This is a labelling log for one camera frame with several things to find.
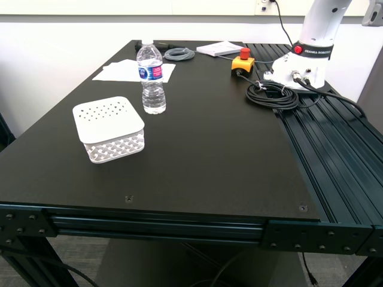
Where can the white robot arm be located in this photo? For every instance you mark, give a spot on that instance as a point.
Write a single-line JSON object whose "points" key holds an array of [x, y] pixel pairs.
{"points": [[317, 27]]}

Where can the clear plastic water bottle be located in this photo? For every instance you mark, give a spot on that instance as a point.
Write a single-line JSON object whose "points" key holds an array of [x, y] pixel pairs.
{"points": [[154, 89]]}

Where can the white woven plastic basket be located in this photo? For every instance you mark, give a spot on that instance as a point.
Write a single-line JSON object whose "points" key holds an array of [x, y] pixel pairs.
{"points": [[104, 119]]}

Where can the yellow red emergency stop button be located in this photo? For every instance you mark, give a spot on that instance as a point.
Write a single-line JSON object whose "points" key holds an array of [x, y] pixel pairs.
{"points": [[243, 63]]}

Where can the white booklet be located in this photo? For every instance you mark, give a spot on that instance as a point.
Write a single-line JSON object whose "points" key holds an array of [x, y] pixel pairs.
{"points": [[218, 48]]}

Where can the white printed paper sheet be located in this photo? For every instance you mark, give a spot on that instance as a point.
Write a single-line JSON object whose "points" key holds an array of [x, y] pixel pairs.
{"points": [[122, 65], [119, 75]]}

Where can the grey brown partition panel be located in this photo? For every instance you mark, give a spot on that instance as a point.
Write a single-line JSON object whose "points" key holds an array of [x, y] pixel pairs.
{"points": [[372, 80]]}

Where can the black aluminium table frame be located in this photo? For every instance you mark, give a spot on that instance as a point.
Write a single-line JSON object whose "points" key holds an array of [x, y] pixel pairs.
{"points": [[149, 228]]}

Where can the white wall outlet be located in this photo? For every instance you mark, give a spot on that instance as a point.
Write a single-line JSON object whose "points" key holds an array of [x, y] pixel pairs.
{"points": [[263, 6]]}

